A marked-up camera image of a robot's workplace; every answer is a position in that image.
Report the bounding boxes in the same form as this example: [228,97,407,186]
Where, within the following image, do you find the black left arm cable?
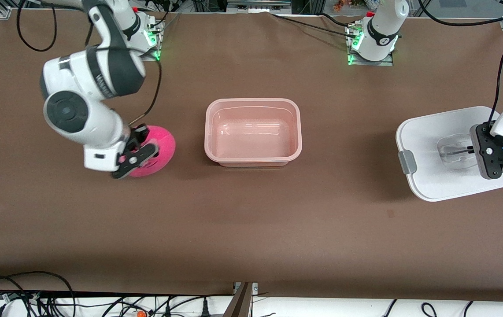
[418,0,503,126]

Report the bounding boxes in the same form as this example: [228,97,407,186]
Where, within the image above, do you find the grey metal post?
[223,282,259,317]

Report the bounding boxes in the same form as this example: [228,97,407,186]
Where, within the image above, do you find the pink translucent plastic box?
[204,98,303,168]

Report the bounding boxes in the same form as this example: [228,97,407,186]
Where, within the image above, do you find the black table edge rail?
[0,290,234,300]

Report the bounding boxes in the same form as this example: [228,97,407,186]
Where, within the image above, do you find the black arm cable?
[17,0,162,126]
[418,0,503,126]

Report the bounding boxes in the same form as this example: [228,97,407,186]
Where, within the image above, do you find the white box lid grey clips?
[396,106,503,202]

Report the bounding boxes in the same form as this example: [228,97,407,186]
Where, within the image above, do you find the black looped floor cable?
[0,271,76,317]

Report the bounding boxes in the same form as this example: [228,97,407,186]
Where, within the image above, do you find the brown table cover sheet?
[0,9,503,304]

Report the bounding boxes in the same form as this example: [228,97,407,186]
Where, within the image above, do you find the short black table cable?
[320,12,354,28]

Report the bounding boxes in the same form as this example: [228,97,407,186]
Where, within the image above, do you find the grey metal frame bar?
[227,0,292,13]

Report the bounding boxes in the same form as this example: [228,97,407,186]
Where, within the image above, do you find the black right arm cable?
[17,0,162,126]

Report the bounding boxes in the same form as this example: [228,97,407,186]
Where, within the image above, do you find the right arm aluminium base plate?
[139,18,165,62]

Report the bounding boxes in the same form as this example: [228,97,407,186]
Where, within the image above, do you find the long black table cable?
[271,13,358,38]

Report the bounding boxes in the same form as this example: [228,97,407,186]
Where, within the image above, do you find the pink plush toy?
[119,125,176,178]

